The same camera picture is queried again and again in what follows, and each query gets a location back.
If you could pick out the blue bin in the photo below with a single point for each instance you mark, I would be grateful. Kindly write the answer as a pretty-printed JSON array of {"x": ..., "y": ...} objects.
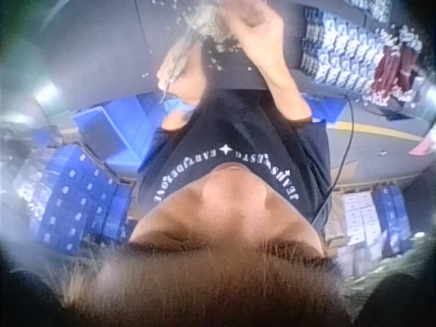
[{"x": 322, "y": 107}]

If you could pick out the stack of blue boxes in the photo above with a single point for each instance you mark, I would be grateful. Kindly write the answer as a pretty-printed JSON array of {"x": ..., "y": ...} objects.
[{"x": 75, "y": 204}]

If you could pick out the blue plastic crate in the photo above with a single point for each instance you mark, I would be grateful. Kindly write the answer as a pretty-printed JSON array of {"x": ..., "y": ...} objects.
[{"x": 98, "y": 131}]

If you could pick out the pink sheet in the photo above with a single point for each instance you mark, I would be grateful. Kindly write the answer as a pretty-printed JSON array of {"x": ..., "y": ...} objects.
[{"x": 423, "y": 146}]

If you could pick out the rows of white blue packets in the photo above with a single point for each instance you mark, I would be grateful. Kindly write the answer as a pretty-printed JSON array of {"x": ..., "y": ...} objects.
[{"x": 344, "y": 51}]

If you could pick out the bunch of dark red packets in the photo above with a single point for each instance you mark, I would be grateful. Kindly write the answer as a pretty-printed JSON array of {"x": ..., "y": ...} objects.
[{"x": 395, "y": 73}]

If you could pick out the person's right hand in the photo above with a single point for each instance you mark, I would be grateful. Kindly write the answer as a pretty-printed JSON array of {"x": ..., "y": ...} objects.
[{"x": 260, "y": 30}]

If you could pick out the heap of small white parts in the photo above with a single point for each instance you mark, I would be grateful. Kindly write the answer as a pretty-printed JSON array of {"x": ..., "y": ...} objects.
[{"x": 213, "y": 32}]

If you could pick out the stack of white boxes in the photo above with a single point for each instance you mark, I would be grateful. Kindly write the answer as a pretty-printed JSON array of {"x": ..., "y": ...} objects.
[{"x": 357, "y": 218}]

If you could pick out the stack of blue cartons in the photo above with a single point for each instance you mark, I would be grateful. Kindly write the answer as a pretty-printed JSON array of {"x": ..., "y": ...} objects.
[{"x": 391, "y": 211}]

